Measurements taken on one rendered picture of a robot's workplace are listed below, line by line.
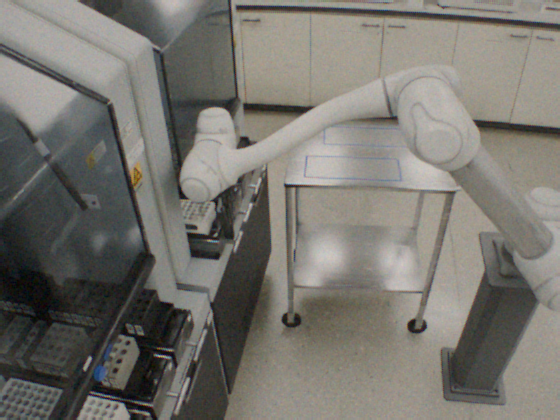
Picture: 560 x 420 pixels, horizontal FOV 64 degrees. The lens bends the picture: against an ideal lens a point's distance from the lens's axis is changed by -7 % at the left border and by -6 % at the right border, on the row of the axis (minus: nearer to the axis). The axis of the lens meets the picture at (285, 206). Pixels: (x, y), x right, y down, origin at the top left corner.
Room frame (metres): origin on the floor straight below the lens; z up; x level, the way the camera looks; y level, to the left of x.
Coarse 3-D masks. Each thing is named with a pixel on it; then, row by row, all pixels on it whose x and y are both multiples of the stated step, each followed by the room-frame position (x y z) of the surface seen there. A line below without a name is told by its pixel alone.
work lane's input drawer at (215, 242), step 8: (216, 216) 1.19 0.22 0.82; (216, 224) 1.15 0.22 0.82; (216, 232) 1.11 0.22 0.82; (240, 232) 1.18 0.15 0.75; (192, 240) 1.10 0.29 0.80; (200, 240) 1.09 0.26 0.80; (208, 240) 1.09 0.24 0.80; (216, 240) 1.09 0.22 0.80; (224, 240) 1.13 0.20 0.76; (232, 240) 1.14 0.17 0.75; (240, 240) 1.15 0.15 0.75; (192, 248) 1.10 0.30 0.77; (200, 248) 1.09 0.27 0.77; (208, 248) 1.09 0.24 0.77; (216, 248) 1.08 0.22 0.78; (224, 248) 1.12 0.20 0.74
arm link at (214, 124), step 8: (208, 112) 1.13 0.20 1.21; (216, 112) 1.13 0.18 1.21; (224, 112) 1.14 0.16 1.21; (200, 120) 1.12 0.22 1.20; (208, 120) 1.11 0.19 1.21; (216, 120) 1.11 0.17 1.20; (224, 120) 1.12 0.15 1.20; (200, 128) 1.11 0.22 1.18; (208, 128) 1.10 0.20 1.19; (216, 128) 1.10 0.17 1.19; (224, 128) 1.11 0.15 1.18; (232, 128) 1.13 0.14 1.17; (200, 136) 1.09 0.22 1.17; (208, 136) 1.08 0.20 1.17; (216, 136) 1.08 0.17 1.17; (224, 136) 1.09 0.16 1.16; (232, 136) 1.11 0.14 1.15; (224, 144) 1.07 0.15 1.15; (232, 144) 1.10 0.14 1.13
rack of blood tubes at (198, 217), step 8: (184, 200) 1.21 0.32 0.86; (184, 208) 1.18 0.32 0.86; (192, 208) 1.17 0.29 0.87; (200, 208) 1.18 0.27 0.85; (208, 208) 1.17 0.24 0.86; (184, 216) 1.14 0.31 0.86; (192, 216) 1.13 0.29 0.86; (200, 216) 1.13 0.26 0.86; (208, 216) 1.13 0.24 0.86; (192, 224) 1.16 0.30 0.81; (200, 224) 1.11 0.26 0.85; (208, 224) 1.12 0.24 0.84; (192, 232) 1.11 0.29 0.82; (200, 232) 1.11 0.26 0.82
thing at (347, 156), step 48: (336, 144) 1.61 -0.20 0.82; (384, 144) 1.60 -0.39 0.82; (288, 192) 1.36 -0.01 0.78; (432, 192) 1.30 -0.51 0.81; (288, 240) 1.36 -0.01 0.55; (336, 240) 1.64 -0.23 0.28; (384, 240) 1.63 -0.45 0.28; (288, 288) 1.36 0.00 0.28; (336, 288) 1.36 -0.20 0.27; (384, 288) 1.34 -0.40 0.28
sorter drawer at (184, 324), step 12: (180, 312) 0.80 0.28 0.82; (168, 324) 0.76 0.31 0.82; (180, 324) 0.76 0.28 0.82; (192, 324) 0.81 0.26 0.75; (168, 336) 0.72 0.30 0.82; (180, 336) 0.73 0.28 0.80; (204, 336) 0.77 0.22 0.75; (144, 348) 0.70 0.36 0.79; (156, 348) 0.69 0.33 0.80; (168, 348) 0.69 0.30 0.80; (180, 348) 0.72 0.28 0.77; (180, 360) 0.70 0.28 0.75; (192, 360) 0.70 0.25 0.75
